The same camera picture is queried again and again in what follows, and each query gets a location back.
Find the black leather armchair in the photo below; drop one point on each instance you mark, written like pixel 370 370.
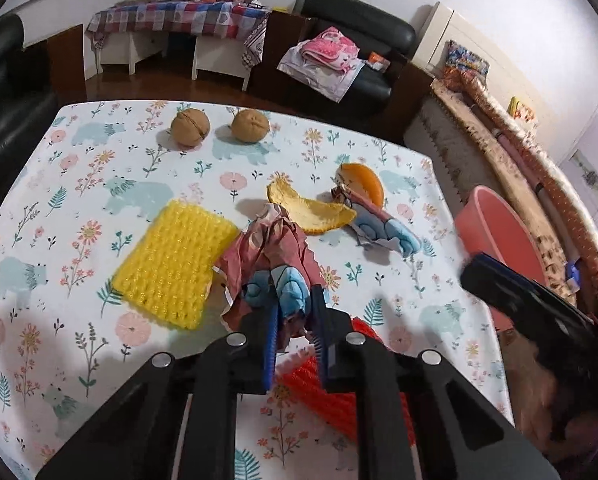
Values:
pixel 359 15

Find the blue tissue pack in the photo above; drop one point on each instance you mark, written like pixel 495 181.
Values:
pixel 574 275

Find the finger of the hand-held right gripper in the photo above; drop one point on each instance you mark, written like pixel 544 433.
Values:
pixel 494 285

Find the yellow floral pillow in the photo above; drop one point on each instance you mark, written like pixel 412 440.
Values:
pixel 523 109

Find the yellow fruit peel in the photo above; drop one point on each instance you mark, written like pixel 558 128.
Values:
pixel 309 215

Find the lilac wardrobe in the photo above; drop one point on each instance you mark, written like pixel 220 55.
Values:
pixel 594 170

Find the pale lilac cloth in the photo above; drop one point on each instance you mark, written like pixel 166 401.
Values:
pixel 319 77

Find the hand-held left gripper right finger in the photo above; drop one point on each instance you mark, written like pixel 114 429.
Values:
pixel 326 355

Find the cream bed headboard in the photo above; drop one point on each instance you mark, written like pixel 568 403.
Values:
pixel 439 30

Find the red foam net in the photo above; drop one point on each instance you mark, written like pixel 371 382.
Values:
pixel 304 395

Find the small orange box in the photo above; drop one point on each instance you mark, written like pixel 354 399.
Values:
pixel 379 61

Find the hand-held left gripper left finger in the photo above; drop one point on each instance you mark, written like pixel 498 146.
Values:
pixel 270 355

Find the floral tablecloth table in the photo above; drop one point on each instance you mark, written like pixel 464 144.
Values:
pixel 54 260

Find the colourful patterned pillow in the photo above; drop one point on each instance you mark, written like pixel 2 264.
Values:
pixel 466 60

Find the white side table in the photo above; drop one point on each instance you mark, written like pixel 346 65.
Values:
pixel 134 50
pixel 219 57

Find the walnut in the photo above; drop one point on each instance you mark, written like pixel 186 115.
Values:
pixel 190 127
pixel 250 126

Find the checkered cloth side table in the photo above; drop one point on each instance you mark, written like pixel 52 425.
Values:
pixel 179 15

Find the pink plastic bucket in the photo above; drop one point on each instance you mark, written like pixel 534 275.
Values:
pixel 499 240

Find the pink and blue paper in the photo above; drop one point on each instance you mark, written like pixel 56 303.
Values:
pixel 274 250
pixel 384 227

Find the pink patterned blanket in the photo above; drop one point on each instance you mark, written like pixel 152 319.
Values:
pixel 329 50

